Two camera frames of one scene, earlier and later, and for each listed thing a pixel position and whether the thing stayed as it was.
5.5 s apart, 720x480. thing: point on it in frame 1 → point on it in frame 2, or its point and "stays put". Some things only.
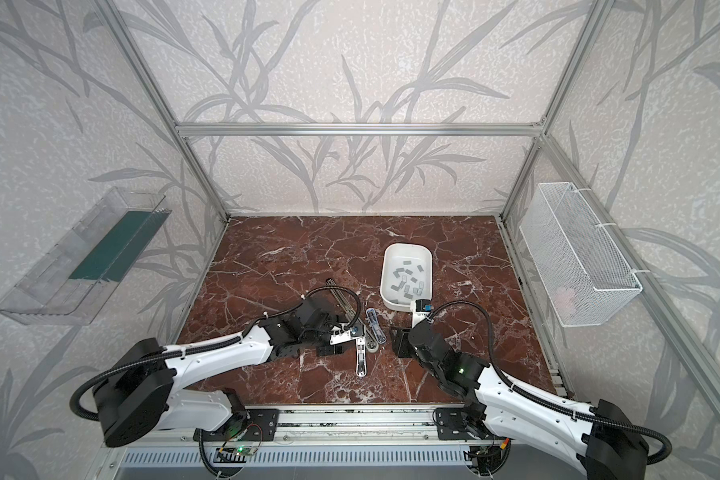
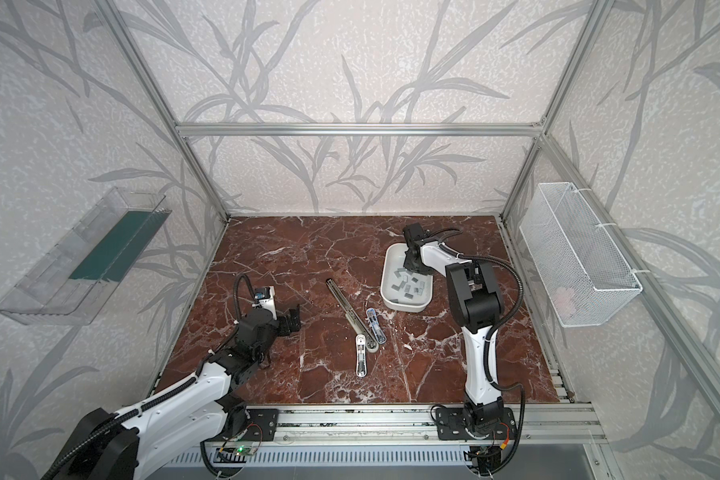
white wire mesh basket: (586, 276) stays put
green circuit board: (243, 450) stays put
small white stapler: (361, 357) stays put
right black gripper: (409, 342) → (414, 240)
